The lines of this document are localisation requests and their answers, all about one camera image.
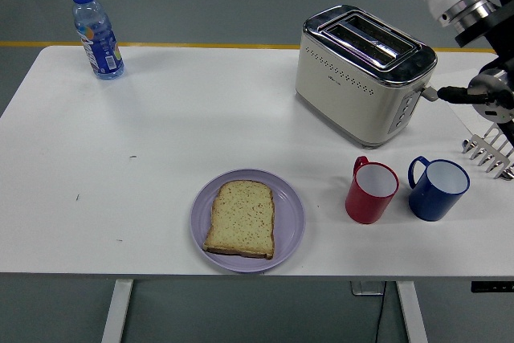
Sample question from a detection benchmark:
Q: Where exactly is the white paper sheet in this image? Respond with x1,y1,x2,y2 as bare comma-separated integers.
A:
431,67,499,135

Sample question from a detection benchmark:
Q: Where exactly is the red mug white inside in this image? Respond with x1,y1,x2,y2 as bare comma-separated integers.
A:
345,156,400,225

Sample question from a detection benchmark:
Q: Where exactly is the grey toaster lever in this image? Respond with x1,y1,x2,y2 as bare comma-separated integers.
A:
417,84,440,102

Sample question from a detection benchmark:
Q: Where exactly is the lilac plastic plate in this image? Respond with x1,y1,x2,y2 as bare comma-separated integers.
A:
189,169,306,274

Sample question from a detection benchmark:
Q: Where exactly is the clear plastic bracket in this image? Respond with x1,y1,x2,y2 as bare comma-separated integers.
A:
350,280,386,296

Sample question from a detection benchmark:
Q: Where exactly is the cream and chrome toaster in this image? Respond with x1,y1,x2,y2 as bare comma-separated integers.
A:
294,4,441,149

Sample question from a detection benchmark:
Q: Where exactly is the white table leg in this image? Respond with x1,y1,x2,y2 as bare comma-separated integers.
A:
395,280,429,343
100,280,134,343

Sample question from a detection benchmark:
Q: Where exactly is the silver metal toast rack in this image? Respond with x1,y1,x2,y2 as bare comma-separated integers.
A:
461,124,514,180

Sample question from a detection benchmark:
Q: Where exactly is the black hanging cable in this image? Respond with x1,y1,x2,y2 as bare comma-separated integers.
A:
375,281,389,343

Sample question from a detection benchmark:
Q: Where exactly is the clear water bottle blue cap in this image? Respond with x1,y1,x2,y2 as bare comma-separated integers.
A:
71,0,125,81

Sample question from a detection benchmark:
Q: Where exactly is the blue mug white inside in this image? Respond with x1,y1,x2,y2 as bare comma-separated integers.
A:
407,155,471,223

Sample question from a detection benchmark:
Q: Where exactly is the black table control panel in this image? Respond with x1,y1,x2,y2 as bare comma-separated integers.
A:
471,280,514,292

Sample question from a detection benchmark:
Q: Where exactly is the slice of bread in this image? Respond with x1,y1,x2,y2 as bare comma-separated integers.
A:
202,180,276,260

